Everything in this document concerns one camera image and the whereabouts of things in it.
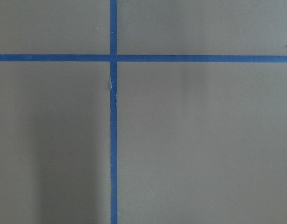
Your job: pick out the brown paper table cover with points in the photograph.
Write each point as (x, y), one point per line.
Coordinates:
(198, 143)

